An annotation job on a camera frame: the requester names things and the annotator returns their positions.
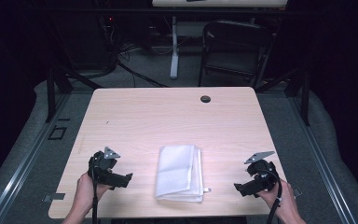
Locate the grey metal table clip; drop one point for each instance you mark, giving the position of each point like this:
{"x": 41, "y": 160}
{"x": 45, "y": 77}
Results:
{"x": 297, "y": 192}
{"x": 53, "y": 197}

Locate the black folding chair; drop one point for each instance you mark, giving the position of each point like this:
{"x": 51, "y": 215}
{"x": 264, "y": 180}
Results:
{"x": 234, "y": 49}

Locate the person's right hand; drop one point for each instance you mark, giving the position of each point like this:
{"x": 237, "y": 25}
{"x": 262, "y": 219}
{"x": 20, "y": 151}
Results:
{"x": 281, "y": 202}

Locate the person's left hand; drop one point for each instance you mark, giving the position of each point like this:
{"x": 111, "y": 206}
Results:
{"x": 87, "y": 193}

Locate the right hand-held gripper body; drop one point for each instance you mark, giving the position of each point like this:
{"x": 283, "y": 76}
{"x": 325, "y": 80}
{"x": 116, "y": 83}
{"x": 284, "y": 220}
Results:
{"x": 262, "y": 174}

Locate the grey metal floor rail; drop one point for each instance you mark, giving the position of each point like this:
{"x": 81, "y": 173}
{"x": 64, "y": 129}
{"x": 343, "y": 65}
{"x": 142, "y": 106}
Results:
{"x": 21, "y": 174}
{"x": 323, "y": 168}

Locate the black metal frame post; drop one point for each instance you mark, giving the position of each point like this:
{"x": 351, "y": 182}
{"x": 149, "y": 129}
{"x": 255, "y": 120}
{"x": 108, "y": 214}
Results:
{"x": 304, "y": 96}
{"x": 51, "y": 93}

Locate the white desk leg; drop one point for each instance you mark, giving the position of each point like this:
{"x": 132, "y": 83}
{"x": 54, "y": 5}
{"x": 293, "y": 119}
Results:
{"x": 174, "y": 49}

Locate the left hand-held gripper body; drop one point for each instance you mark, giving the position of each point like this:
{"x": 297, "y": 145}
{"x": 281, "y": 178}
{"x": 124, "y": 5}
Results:
{"x": 101, "y": 165}

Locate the white cloth bag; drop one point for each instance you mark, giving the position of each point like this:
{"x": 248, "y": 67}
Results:
{"x": 177, "y": 174}

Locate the dark cabinet with red light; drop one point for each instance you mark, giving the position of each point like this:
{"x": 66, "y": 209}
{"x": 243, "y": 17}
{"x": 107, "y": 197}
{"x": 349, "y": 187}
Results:
{"x": 84, "y": 37}

